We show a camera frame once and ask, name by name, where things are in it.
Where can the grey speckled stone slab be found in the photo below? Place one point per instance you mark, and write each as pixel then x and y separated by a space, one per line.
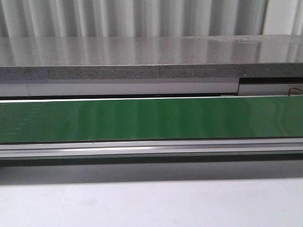
pixel 75 58

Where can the green conveyor belt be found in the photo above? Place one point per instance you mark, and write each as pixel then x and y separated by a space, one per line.
pixel 151 119

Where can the aluminium conveyor front rail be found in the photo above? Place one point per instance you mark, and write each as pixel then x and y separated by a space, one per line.
pixel 151 147

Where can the white pleated curtain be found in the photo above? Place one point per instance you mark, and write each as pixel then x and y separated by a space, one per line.
pixel 149 18

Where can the grey conveyor back rail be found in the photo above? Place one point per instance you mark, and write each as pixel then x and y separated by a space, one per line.
pixel 145 87

